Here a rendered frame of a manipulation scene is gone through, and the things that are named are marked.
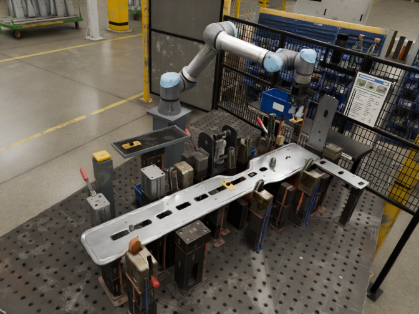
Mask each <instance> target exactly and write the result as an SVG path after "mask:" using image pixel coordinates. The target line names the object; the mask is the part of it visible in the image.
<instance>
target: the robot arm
mask: <svg viewBox="0 0 419 314"><path fill-rule="evenodd" d="M237 35H238V34H237V29H236V26H235V25H234V24H233V23H232V22H229V21H224V22H218V23H212V24H210V25H208V26H207V27H206V28H205V30H204V33H203V38H204V41H205V42H206V44H205V45H204V46H203V48H202V49H201V50H200V51H199V52H198V54H197V55H196V57H195V58H194V59H193V60H192V61H191V63H190V64H189V66H186V67H184V68H183V69H182V70H181V72H180V73H175V72H171V73H169V72H168V73H165V74H163V75H162V76H161V80H160V102H159V104H158V107H157V111H158V113H160V114H162V115H166V116H175V115H179V114H180V113H181V105H180V101H179V96H180V93H181V92H184V91H187V90H191V89H192V88H194V87H196V85H197V83H198V79H199V74H200V73H201V72H202V71H203V70H204V69H205V67H206V66H207V65H208V64H209V63H210V62H211V60H212V59H213V58H214V57H215V55H216V54H217V53H218V52H222V51H224V50H225V51H226V52H229V53H232V54H234V55H237V56H239V57H242V58H244V59H246V60H249V61H251V62H254V63H256V64H259V65H262V66H263V67H264V68H265V69H266V70H267V71H268V72H277V71H278V70H280V69H283V68H284V67H292V68H296V69H297V72H296V77H295V83H294V84H292V90H291V93H288V95H287V99H288V96H290V97H289V100H287V101H286V103H288V102H290V104H292V107H291V108H290V109H289V111H288V113H292V116H293V119H294V118H295V117H297V120H298V119H300V117H301V116H302V115H303V114H304V113H305V111H306V110H307V107H308V102H309V101H308V98H309V97H308V96H311V97H314V96H315V94H316V93H315V91H314V90H313V89H310V88H309V87H308V86H309V84H310V81H311V77H312V72H313V68H314V64H315V58H316V51H314V50H312V49H302V50H301V52H295V51H292V50H287V49H278V50H277V51H276V53H274V52H271V51H269V50H266V49H263V48H261V47H258V46H256V45H253V44H250V43H248V42H245V41H243V40H240V39H237ZM290 98H291V99H290ZM298 107H299V110H298V112H297V108H298Z"/></svg>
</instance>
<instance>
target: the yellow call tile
mask: <svg viewBox="0 0 419 314"><path fill-rule="evenodd" d="M93 157H94V158H95V159H96V160H97V161H103V160H105V159H109V158H111V156H110V155H109V154H108V153H107V152H106V151H105V150H104V151H100V152H97V153H93Z"/></svg>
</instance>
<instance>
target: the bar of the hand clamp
mask: <svg viewBox="0 0 419 314"><path fill-rule="evenodd" d="M268 117H269V123H268V132H267V137H268V138H270V142H271V141H272V142H273V141H274V129H275V121H276V120H278V119H279V116H277V115H276V114H274V113H272V114H269V115H268ZM271 138H272V140H271Z"/></svg>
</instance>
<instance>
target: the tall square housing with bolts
mask: <svg viewBox="0 0 419 314"><path fill-rule="evenodd" d="M141 190H142V191H143V192H144V193H143V206H146V205H147V204H150V203H152V202H155V201H157V200H159V199H162V198H163V196H164V195H165V173H164V172H163V171H162V170H161V169H160V168H158V167H157V166H156V165H155V164H153V165H151V166H147V167H145V168H142V169H141ZM162 215H164V213H161V214H159V215H157V217H158V218H160V216H162Z"/></svg>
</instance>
